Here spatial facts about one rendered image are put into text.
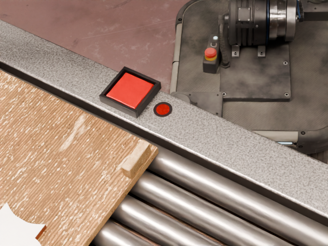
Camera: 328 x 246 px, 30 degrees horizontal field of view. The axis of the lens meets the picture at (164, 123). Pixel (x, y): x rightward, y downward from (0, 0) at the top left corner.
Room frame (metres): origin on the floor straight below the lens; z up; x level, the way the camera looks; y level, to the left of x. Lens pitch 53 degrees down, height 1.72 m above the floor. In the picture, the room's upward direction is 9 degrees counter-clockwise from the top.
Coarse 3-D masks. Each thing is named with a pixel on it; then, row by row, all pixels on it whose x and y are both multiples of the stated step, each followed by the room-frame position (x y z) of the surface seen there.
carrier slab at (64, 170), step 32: (0, 96) 0.70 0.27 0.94; (32, 96) 0.69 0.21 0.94; (0, 128) 0.63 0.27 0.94; (32, 128) 0.62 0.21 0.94; (64, 128) 0.61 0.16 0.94; (96, 128) 0.60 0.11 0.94; (0, 160) 0.57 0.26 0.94; (32, 160) 0.56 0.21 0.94; (64, 160) 0.55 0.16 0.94; (96, 160) 0.54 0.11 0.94; (0, 192) 0.51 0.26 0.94; (32, 192) 0.50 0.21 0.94; (64, 192) 0.49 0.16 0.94; (96, 192) 0.48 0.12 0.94; (64, 224) 0.43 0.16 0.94; (96, 224) 0.43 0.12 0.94
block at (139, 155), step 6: (138, 144) 0.53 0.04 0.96; (144, 144) 0.53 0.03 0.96; (138, 150) 0.52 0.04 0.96; (144, 150) 0.52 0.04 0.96; (150, 150) 0.53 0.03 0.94; (132, 156) 0.52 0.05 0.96; (138, 156) 0.51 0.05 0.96; (144, 156) 0.52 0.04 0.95; (126, 162) 0.51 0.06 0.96; (132, 162) 0.50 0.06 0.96; (138, 162) 0.51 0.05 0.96; (126, 168) 0.50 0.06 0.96; (132, 168) 0.50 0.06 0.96; (138, 168) 0.51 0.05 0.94; (126, 174) 0.49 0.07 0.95; (132, 174) 0.49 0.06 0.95
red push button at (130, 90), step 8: (120, 80) 0.70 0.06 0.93; (128, 80) 0.69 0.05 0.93; (136, 80) 0.69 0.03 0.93; (112, 88) 0.68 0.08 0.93; (120, 88) 0.68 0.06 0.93; (128, 88) 0.68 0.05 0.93; (136, 88) 0.67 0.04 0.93; (144, 88) 0.67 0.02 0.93; (112, 96) 0.66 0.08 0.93; (120, 96) 0.66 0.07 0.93; (128, 96) 0.66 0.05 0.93; (136, 96) 0.66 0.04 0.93; (144, 96) 0.65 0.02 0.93; (128, 104) 0.64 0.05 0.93; (136, 104) 0.64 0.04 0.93
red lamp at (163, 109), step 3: (159, 105) 0.64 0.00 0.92; (162, 105) 0.64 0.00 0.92; (165, 105) 0.64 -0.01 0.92; (156, 108) 0.63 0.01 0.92; (159, 108) 0.63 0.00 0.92; (162, 108) 0.63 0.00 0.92; (165, 108) 0.63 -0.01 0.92; (168, 108) 0.63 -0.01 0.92; (159, 111) 0.63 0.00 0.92; (162, 111) 0.63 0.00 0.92; (165, 111) 0.63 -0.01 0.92; (168, 111) 0.62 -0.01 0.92; (162, 114) 0.62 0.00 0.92
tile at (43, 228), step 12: (0, 216) 0.46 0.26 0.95; (12, 216) 0.46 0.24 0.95; (0, 228) 0.44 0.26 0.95; (12, 228) 0.44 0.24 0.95; (24, 228) 0.43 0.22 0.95; (36, 228) 0.43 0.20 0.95; (0, 240) 0.42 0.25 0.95; (12, 240) 0.42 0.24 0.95; (24, 240) 0.41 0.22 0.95; (36, 240) 0.41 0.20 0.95
